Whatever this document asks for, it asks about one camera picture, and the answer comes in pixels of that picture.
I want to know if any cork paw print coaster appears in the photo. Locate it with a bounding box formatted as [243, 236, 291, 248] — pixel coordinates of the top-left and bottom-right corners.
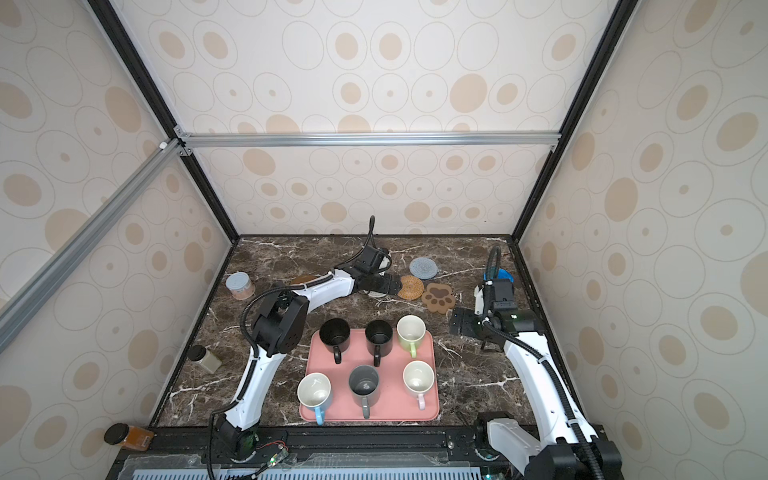
[421, 283, 456, 315]

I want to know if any rattan woven round coaster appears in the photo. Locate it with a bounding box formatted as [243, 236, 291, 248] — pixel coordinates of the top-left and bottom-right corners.
[398, 275, 425, 301]

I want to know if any blue woven round coaster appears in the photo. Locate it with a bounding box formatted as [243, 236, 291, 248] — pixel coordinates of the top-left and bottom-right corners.
[409, 257, 439, 280]

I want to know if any brown wooden round coaster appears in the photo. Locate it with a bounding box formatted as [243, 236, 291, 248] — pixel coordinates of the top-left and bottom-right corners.
[290, 275, 319, 285]

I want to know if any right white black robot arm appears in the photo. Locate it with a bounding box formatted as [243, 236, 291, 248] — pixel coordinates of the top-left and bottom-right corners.
[449, 308, 623, 479]

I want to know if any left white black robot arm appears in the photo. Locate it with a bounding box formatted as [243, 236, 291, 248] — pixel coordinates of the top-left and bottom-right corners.
[209, 269, 403, 457]

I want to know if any black mug back middle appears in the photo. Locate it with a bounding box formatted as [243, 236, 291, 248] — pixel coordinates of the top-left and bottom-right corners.
[365, 320, 393, 368]

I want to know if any black mug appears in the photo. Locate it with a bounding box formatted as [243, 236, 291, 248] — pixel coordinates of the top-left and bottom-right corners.
[319, 318, 351, 364]
[365, 320, 393, 368]

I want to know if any blue lidded white jar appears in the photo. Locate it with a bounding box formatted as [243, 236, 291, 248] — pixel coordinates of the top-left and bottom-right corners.
[483, 268, 514, 282]

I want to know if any black mug back left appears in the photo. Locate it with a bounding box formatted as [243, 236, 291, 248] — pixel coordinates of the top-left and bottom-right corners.
[319, 318, 351, 364]

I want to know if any pink tray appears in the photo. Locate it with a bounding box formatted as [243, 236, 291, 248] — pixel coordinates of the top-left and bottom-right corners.
[306, 329, 440, 425]

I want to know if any grey mug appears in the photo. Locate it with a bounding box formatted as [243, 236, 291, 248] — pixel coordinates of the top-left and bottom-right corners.
[348, 365, 380, 420]

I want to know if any grey lidded pink jar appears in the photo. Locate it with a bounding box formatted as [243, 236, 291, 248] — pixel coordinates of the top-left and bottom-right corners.
[225, 272, 255, 301]

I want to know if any small clear bottle black cap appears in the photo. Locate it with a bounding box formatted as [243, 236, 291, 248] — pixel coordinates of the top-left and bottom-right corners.
[187, 344, 222, 374]

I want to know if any amber spice jar black cap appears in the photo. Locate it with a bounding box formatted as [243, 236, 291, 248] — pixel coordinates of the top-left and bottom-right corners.
[103, 423, 155, 452]

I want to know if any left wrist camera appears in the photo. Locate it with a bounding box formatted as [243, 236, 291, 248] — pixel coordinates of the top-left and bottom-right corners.
[359, 245, 392, 274]

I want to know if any white mug pink handle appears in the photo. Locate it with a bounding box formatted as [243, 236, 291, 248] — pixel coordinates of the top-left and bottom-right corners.
[402, 360, 435, 410]

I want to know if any white mug blue handle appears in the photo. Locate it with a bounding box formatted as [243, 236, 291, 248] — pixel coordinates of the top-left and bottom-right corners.
[297, 372, 333, 426]

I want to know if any horizontal aluminium frame bar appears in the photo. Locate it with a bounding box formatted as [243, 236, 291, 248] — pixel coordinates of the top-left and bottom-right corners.
[180, 130, 561, 148]

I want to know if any diagonal aluminium frame bar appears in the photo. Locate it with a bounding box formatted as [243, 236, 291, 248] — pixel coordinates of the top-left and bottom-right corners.
[1, 139, 181, 350]

